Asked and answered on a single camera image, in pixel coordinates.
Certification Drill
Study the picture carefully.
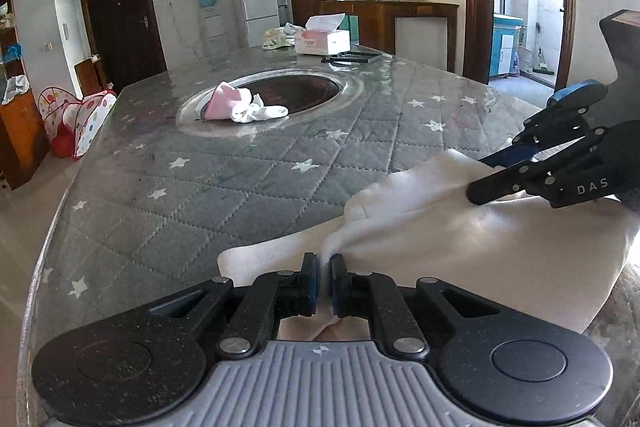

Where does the wooden console table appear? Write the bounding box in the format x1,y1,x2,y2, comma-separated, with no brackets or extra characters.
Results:
320,0,460,72

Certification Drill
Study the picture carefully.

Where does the blue bathroom cabinet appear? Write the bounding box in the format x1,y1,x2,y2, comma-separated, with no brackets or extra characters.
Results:
491,13,525,78

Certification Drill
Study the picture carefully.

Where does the patterned cloth bundle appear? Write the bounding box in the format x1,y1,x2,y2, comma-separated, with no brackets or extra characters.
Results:
261,23,306,50

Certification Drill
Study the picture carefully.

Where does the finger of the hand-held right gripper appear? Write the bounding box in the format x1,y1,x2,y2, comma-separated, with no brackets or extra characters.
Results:
480,79,609,168
467,132,601,206

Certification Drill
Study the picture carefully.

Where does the white plastic bag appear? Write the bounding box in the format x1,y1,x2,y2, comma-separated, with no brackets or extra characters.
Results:
2,74,30,105

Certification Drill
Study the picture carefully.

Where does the polka-dot play tent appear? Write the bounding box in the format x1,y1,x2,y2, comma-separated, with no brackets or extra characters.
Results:
39,87,118,160

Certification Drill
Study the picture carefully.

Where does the wooden shelf cabinet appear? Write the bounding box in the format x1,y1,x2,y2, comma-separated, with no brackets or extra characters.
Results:
0,0,51,192

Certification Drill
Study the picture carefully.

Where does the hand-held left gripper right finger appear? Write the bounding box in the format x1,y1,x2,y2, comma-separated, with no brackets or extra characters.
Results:
327,253,501,360

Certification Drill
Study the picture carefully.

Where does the pink small cloth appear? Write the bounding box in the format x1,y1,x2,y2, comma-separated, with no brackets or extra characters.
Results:
202,82,253,122

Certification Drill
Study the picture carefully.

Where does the red plastic toy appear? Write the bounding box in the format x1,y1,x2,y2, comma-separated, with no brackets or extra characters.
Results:
50,122,76,159

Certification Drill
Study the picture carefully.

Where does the round black table hob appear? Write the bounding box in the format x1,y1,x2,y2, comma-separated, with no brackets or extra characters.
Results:
177,68,366,138

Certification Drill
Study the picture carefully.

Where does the pink white tissue box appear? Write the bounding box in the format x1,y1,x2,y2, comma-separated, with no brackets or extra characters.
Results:
294,13,351,56

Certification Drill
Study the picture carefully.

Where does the white refrigerator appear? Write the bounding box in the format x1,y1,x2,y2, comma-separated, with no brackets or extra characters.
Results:
230,0,280,48

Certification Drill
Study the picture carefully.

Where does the black flat frame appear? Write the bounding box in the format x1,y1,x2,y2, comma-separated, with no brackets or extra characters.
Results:
320,51,377,66

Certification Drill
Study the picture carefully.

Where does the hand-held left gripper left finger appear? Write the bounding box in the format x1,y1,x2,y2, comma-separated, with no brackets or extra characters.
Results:
150,252,321,360

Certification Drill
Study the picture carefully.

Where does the mop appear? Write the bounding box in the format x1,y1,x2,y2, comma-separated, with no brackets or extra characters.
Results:
531,22,555,75

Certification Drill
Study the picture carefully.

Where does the small wooden cabinet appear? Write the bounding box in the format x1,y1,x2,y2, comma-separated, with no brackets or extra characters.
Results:
74,54,110,96

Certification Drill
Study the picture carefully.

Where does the cream sweatshirt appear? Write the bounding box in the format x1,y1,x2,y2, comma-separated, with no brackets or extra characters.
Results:
217,148,640,343

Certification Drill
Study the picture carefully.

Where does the dark wooden door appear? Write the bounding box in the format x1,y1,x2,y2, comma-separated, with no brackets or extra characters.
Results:
77,0,168,92

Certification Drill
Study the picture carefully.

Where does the water dispenser with blue bottle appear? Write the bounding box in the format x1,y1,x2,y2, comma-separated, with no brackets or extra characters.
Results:
196,0,227,60

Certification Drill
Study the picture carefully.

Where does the grey star quilted table cover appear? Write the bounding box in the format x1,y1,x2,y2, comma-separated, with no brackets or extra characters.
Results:
20,43,640,427

